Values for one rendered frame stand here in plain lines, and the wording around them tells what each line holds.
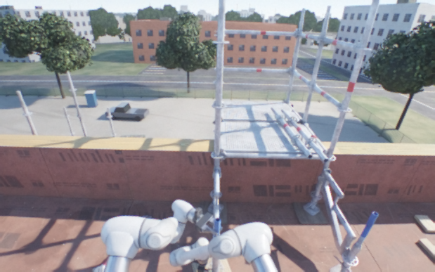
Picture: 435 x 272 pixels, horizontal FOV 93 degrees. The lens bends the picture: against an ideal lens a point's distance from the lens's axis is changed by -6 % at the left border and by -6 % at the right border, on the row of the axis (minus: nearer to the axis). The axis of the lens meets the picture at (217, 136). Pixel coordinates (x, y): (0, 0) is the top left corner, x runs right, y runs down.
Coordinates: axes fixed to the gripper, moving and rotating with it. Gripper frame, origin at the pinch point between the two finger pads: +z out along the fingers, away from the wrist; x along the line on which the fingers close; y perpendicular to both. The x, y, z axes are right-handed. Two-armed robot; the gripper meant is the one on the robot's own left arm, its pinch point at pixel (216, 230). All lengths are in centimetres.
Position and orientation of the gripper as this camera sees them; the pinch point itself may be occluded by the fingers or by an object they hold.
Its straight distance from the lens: 153.2
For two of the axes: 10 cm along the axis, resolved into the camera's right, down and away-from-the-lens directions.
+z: 8.2, 3.0, -5.0
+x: -5.8, 3.8, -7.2
